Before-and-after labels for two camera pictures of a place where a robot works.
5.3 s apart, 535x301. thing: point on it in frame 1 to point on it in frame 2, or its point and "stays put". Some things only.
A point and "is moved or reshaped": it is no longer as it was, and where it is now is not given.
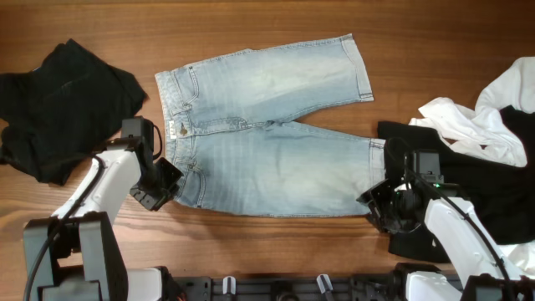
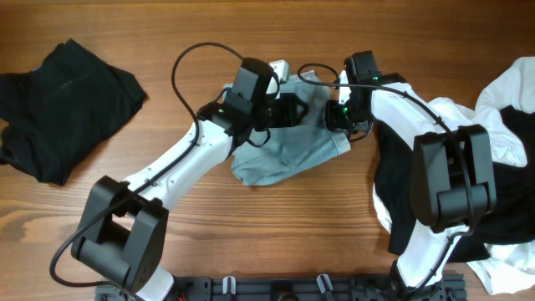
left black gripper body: [160, 184] to [280, 110]
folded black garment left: [63, 111] stays put
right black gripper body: [386, 206] to [343, 116]
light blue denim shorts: [225, 126] is moved or reshaped
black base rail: [284, 288] stays put
